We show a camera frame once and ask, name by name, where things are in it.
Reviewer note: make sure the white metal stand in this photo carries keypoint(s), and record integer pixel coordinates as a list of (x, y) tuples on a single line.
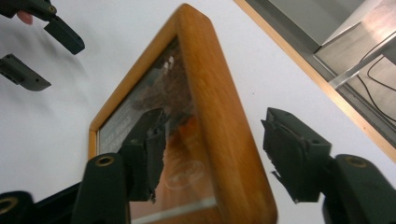
[(361, 67)]

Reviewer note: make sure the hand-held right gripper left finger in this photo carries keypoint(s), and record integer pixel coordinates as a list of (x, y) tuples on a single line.
[(144, 155)]

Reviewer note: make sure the white cabinet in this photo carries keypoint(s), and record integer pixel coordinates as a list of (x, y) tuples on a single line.
[(311, 18)]

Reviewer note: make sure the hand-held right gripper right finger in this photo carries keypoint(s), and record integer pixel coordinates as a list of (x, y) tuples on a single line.
[(295, 155)]

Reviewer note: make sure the wooden picture frame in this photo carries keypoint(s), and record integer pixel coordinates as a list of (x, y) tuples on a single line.
[(211, 109)]

